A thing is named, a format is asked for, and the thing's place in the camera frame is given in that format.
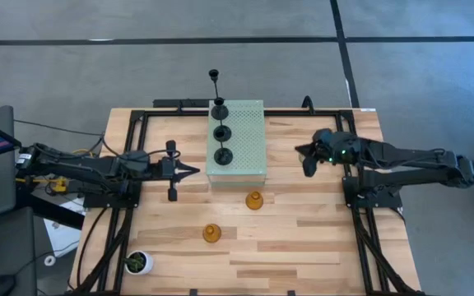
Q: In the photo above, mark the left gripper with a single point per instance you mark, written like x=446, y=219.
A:
x=165, y=169

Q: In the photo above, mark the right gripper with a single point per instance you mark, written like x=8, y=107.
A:
x=337, y=148

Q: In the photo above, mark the black metal candlestick holder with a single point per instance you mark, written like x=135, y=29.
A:
x=223, y=157
x=227, y=134
x=213, y=74

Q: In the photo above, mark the amber glass candle holder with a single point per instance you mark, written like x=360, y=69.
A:
x=212, y=233
x=254, y=201

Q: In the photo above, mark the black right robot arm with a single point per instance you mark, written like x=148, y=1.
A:
x=418, y=158

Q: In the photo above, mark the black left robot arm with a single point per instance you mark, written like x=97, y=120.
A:
x=97, y=166

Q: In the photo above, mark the green perforated metal shelf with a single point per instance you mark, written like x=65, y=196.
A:
x=247, y=144

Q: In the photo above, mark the white label sticker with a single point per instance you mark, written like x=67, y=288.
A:
x=368, y=109

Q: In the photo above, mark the white pot with green plant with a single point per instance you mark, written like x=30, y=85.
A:
x=139, y=263

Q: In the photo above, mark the black floor strut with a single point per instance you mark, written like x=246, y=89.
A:
x=56, y=214

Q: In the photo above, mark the white paper sheet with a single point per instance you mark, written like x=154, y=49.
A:
x=62, y=238

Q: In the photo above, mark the white tape roll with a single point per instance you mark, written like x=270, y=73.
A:
x=46, y=260

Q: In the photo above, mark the black aluminium table frame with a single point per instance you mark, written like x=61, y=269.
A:
x=171, y=112

